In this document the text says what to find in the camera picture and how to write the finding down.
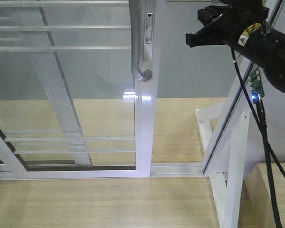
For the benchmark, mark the silver door lock plate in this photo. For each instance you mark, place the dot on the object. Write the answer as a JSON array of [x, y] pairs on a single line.
[[149, 28]]

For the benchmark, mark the white triangular support bracket right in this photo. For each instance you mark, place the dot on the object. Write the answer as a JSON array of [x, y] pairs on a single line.
[[227, 192]]

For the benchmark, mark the white framed fixed glass panel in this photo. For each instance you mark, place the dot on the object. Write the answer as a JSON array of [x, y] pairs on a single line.
[[41, 20]]

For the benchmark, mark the green circuit board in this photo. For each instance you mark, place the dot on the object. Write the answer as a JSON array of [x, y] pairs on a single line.
[[257, 90]]

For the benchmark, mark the white framed sliding glass door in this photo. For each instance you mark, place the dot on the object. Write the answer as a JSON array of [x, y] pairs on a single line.
[[116, 111]]

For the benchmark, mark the white rear support bracket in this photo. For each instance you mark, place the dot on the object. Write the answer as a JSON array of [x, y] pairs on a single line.
[[203, 117]]

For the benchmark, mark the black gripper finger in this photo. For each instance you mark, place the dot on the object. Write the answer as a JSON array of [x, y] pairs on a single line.
[[214, 32], [209, 13]]

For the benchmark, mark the silver door handle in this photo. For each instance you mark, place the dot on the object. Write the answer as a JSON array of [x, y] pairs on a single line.
[[141, 53]]

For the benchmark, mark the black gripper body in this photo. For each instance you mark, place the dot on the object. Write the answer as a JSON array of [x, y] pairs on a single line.
[[242, 26]]

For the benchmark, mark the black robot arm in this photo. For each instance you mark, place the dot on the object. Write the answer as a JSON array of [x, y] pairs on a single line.
[[273, 64]]

